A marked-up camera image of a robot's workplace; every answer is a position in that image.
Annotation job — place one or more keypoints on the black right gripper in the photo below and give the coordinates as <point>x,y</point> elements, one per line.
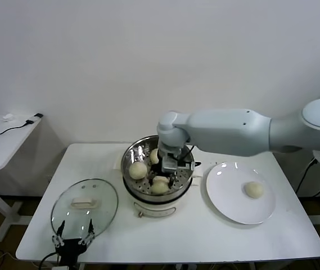
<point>166,174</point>

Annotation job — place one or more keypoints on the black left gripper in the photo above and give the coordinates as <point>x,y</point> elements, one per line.
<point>68,249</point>

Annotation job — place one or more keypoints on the white steamed baozi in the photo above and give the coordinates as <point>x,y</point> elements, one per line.
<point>159,186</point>
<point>254,189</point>
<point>154,156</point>
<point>137,171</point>

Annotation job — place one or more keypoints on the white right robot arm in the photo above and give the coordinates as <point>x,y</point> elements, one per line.
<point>227,132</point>

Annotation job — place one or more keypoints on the stainless steel steamer basket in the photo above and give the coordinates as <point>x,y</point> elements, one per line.
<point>131,152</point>

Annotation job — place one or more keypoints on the white round plate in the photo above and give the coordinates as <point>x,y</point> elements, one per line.
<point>227,182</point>

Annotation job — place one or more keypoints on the white side table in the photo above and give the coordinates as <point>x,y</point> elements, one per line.
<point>8,146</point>

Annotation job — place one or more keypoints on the small white crumpled object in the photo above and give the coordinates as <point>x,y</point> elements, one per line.
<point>8,118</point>

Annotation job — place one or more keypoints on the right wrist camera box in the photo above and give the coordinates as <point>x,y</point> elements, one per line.
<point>168,164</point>

